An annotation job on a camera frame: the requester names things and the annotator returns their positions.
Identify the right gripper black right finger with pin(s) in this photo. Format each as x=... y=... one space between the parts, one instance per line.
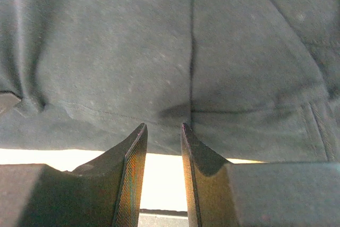
x=221 y=193

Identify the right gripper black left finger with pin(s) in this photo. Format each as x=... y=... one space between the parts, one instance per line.
x=105 y=191

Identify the black t shirt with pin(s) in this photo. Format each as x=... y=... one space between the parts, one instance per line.
x=255 y=79

